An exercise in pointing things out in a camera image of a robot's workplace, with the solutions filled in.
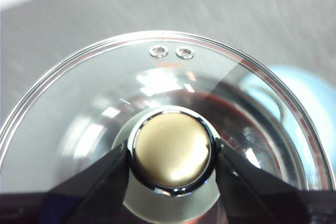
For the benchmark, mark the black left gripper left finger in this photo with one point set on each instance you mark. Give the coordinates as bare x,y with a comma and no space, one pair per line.
78,197

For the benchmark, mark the blue plate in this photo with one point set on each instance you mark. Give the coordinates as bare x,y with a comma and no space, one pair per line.
309,98

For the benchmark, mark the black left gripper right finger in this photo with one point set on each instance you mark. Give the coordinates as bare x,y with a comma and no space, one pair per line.
262,197

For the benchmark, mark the glass lid with green knob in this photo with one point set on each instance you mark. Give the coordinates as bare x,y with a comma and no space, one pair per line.
168,150

